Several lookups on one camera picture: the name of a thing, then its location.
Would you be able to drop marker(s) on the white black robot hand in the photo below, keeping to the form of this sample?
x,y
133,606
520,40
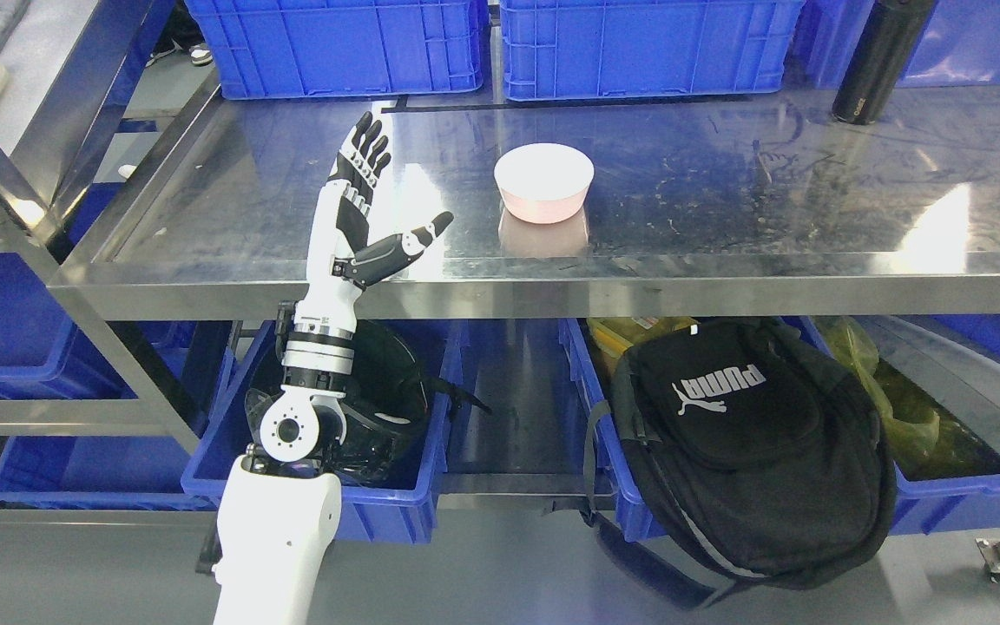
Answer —
x,y
341,261

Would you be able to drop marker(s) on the blue crate top left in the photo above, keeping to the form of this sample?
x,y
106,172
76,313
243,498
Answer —
x,y
315,49

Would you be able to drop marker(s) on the blue bin right lower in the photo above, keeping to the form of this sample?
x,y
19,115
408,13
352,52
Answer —
x,y
955,360

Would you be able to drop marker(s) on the blue crate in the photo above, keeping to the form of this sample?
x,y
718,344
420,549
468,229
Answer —
x,y
315,49
960,45
587,50

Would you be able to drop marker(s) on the blue crate top middle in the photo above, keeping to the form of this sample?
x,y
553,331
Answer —
x,y
587,50

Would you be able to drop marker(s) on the blue bin holding helmet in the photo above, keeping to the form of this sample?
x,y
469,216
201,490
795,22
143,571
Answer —
x,y
404,512

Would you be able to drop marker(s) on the black cylindrical bottle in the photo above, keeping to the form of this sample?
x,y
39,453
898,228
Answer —
x,y
891,33

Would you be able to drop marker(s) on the green plastic bag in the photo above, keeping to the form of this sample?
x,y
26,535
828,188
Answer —
x,y
912,421

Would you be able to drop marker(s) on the pink ikea bowl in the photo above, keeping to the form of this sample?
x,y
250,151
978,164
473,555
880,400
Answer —
x,y
544,183

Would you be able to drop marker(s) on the black puma backpack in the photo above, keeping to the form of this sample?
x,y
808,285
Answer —
x,y
764,459

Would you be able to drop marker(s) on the blue bin holding backpack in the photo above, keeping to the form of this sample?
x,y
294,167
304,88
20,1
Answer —
x,y
577,391

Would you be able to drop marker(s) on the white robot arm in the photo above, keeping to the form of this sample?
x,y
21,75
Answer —
x,y
275,530

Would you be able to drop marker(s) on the stainless steel shelf rack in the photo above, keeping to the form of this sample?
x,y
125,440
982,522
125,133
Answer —
x,y
56,121

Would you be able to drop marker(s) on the blue crate top right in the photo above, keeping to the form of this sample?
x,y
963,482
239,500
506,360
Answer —
x,y
960,45

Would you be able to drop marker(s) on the black motorcycle helmet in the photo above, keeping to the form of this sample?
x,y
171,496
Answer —
x,y
387,409

